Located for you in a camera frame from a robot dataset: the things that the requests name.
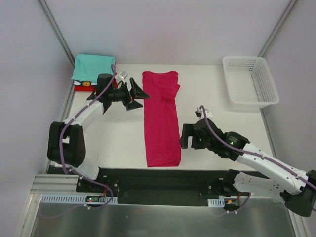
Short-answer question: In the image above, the crimson pink t shirt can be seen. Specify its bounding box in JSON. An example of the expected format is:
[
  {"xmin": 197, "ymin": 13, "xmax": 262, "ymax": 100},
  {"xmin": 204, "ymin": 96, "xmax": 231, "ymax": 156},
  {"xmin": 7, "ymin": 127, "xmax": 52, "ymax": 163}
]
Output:
[{"xmin": 142, "ymin": 71, "xmax": 181, "ymax": 167}]

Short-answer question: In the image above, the white plastic basket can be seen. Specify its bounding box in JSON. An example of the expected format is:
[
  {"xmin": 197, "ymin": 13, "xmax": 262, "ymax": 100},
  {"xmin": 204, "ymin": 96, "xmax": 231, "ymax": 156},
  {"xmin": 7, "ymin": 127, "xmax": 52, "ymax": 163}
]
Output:
[{"xmin": 222, "ymin": 56, "xmax": 279, "ymax": 111}]

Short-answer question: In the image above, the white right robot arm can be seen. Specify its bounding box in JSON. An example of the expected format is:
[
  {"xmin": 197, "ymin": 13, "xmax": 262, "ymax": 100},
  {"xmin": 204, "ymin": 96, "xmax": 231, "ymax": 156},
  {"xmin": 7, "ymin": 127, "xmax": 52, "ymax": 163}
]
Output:
[{"xmin": 180, "ymin": 119, "xmax": 316, "ymax": 217}]

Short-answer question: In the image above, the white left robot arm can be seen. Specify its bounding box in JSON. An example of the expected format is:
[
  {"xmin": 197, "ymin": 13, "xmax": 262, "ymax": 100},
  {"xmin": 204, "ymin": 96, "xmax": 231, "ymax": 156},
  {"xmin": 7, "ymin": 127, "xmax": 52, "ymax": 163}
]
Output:
[{"xmin": 47, "ymin": 73, "xmax": 150, "ymax": 192}]

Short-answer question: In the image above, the folded teal t shirt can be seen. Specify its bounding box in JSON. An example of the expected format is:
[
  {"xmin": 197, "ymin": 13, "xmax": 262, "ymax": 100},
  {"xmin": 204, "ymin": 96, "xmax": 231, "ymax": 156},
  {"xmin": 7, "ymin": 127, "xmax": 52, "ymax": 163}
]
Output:
[{"xmin": 72, "ymin": 54, "xmax": 116, "ymax": 85}]

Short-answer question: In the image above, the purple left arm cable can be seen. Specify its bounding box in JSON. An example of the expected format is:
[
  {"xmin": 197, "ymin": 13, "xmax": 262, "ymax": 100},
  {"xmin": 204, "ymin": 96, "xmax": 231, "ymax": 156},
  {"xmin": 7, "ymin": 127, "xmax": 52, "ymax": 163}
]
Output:
[{"xmin": 58, "ymin": 63, "xmax": 118, "ymax": 176}]

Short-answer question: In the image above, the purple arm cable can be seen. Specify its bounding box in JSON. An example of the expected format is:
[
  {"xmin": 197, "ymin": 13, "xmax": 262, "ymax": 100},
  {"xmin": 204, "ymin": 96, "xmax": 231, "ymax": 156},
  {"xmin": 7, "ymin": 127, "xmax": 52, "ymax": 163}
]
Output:
[
  {"xmin": 58, "ymin": 63, "xmax": 118, "ymax": 176},
  {"xmin": 198, "ymin": 105, "xmax": 316, "ymax": 191}
]

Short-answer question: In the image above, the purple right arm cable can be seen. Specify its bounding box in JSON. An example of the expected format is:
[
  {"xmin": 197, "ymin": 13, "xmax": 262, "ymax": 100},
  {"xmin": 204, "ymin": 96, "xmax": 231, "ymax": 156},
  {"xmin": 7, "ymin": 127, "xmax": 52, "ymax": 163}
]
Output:
[{"xmin": 198, "ymin": 105, "xmax": 316, "ymax": 191}]

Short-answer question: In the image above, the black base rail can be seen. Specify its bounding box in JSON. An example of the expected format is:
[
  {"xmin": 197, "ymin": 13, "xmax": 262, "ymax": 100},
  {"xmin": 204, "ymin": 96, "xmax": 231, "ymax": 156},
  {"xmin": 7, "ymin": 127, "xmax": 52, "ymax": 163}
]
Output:
[{"xmin": 76, "ymin": 168, "xmax": 227, "ymax": 207}]

